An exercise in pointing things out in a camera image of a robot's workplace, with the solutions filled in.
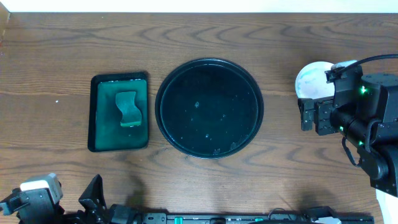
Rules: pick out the white plate with green stain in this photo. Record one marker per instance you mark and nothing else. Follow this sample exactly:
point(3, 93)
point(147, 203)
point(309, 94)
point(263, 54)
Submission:
point(311, 81)

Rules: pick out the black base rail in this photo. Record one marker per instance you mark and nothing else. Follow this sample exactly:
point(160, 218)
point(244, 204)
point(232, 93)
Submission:
point(120, 214)

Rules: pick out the black rectangular water tray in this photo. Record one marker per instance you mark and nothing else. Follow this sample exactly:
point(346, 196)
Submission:
point(104, 131)

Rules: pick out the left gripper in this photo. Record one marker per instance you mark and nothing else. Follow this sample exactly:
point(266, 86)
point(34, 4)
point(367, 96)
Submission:
point(94, 197)

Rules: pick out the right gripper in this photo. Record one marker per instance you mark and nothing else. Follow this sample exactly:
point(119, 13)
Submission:
point(327, 106)

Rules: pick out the black round tray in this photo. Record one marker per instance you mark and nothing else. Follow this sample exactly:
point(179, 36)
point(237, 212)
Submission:
point(209, 108)

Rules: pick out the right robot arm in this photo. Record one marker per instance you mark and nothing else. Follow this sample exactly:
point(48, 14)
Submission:
point(370, 140)

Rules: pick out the green scouring sponge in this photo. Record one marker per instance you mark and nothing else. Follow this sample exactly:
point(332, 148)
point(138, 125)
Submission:
point(131, 115)

